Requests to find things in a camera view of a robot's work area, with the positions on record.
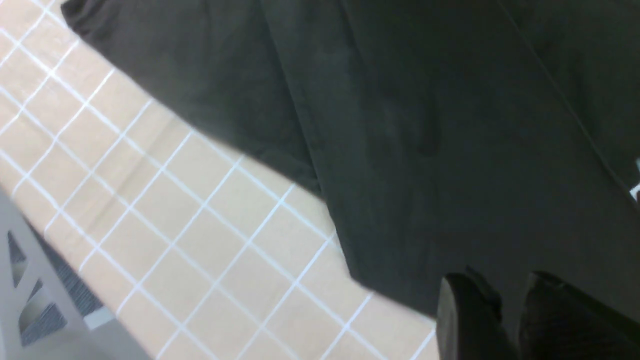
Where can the beige checkered table mat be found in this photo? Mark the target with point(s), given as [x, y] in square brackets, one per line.
[201, 252]

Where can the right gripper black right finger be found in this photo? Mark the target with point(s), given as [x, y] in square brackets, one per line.
[561, 322]

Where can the gray metal frame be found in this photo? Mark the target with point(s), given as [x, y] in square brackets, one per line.
[29, 285]

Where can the dark gray long-sleeve shirt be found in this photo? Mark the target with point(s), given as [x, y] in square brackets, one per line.
[500, 135]

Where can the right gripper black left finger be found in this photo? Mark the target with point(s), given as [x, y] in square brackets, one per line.
[469, 320]

